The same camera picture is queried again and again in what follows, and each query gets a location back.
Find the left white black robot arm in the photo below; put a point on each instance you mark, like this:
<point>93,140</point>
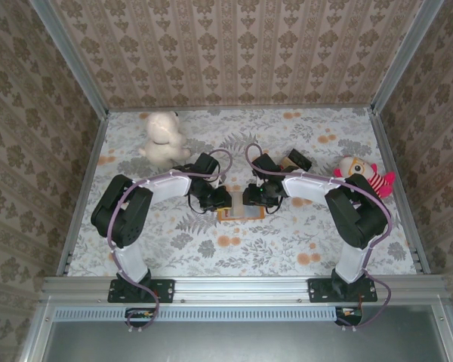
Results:
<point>121,215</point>

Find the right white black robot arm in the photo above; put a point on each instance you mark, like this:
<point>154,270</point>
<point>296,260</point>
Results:
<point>356,218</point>

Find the red black card box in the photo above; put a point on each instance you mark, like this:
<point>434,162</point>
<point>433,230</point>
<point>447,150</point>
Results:
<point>298,160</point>

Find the floral table cover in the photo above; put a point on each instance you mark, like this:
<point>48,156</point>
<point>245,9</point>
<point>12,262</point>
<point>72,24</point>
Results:
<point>249,249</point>

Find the white plush bear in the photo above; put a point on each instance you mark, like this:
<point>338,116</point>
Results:
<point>162,135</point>

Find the pink striped plush toy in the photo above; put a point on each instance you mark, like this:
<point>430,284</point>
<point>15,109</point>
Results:
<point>373,181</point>

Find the grey metal sheet panel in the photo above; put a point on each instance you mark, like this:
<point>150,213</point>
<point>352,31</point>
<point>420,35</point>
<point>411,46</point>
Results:
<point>241,343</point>

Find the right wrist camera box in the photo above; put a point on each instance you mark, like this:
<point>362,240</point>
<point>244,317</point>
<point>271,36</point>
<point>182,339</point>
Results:
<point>265,165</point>

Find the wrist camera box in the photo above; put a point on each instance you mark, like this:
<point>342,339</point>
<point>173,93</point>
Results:
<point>265,165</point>
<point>207,164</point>

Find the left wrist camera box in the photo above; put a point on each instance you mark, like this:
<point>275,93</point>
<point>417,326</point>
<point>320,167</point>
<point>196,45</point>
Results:
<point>207,164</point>

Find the long aluminium base rail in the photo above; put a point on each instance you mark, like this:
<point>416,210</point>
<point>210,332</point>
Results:
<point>241,290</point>

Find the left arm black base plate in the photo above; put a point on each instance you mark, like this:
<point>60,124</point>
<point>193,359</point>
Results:
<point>166,292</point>

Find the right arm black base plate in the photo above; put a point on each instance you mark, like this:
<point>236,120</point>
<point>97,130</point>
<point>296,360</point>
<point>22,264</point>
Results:
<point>319,292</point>

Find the aluminium side rail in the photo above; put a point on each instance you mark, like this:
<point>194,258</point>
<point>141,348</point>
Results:
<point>86,181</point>
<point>385,147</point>

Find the aluminium frame post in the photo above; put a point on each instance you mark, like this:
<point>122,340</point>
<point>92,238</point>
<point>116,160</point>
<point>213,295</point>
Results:
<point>405,56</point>
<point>69,56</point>

